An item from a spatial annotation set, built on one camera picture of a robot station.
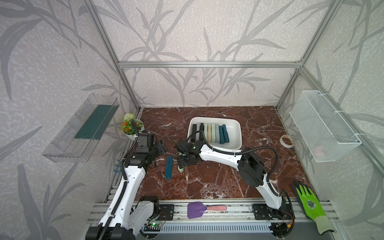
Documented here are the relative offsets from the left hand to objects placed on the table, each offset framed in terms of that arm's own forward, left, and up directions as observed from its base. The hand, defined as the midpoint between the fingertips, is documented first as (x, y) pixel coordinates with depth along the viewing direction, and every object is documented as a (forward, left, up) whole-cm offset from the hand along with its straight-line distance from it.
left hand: (161, 146), depth 80 cm
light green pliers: (-7, -10, -14) cm, 19 cm away
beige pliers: (+17, -28, -13) cm, 35 cm away
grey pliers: (+18, -33, -13) cm, 40 cm away
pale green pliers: (+18, -30, -13) cm, 38 cm away
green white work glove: (-27, -78, -13) cm, 83 cm away
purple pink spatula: (-28, -19, -14) cm, 36 cm away
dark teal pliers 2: (+18, -39, -13) cm, 45 cm away
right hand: (-3, -11, -12) cm, 17 cm away
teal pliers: (+13, -36, -13) cm, 41 cm away
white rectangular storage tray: (+25, -46, -14) cm, 54 cm away
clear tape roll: (+11, -78, -14) cm, 80 cm away
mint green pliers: (+20, -25, -13) cm, 34 cm away
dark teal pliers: (-5, -3, -16) cm, 17 cm away
